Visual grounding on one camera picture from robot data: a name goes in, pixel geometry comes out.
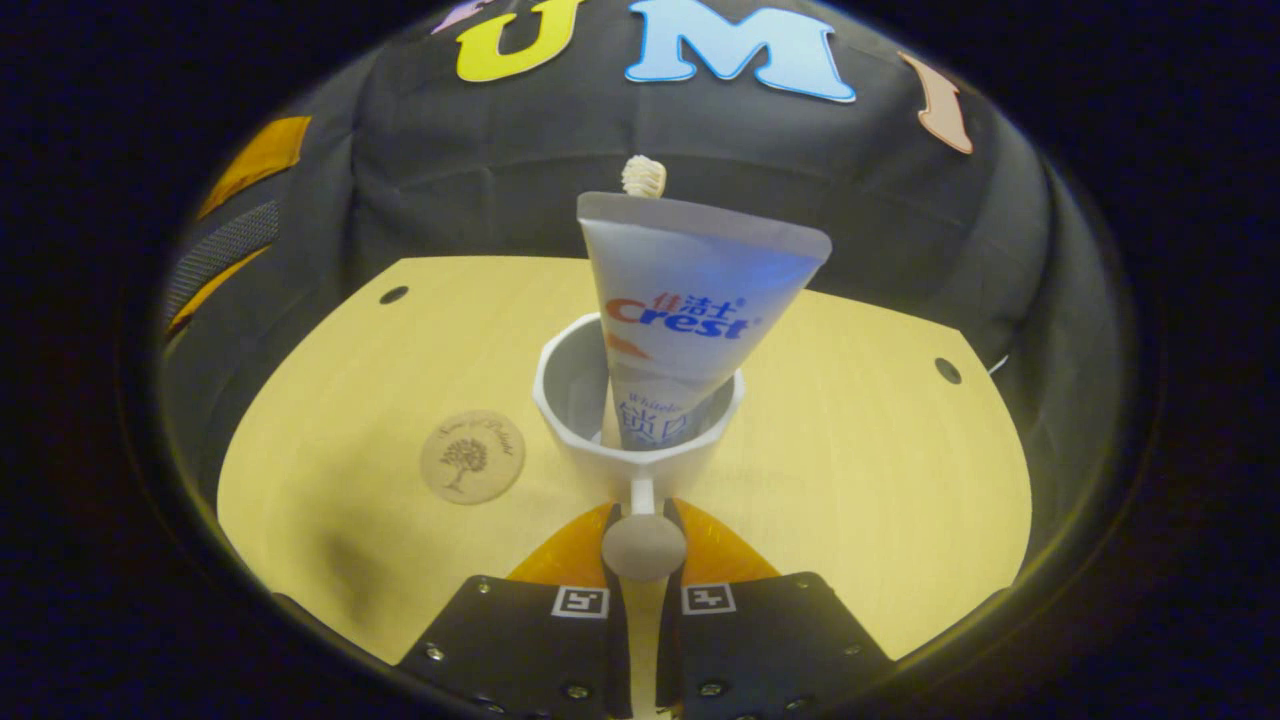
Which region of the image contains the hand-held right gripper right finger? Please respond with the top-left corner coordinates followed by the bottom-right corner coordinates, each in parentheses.
top-left (654, 497), bottom-right (897, 719)

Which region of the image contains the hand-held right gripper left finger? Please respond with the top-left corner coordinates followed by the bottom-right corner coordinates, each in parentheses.
top-left (397, 500), bottom-right (634, 719)

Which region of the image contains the round cork coaster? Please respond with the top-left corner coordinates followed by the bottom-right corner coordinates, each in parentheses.
top-left (419, 409), bottom-right (527, 506)

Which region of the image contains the white cup with wooden handle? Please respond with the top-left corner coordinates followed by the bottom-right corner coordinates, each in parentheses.
top-left (531, 312), bottom-right (747, 584)

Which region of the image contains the white toothpaste tube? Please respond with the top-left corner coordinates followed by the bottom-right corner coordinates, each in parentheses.
top-left (576, 191), bottom-right (834, 452)

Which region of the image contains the beige toothbrush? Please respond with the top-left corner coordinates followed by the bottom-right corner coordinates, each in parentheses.
top-left (620, 154), bottom-right (669, 200)

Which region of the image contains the light wooden desktop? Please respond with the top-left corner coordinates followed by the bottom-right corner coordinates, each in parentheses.
top-left (216, 255), bottom-right (1034, 717)

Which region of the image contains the black backdrop cloth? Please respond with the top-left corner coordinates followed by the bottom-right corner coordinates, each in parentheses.
top-left (160, 0), bottom-right (1126, 561)

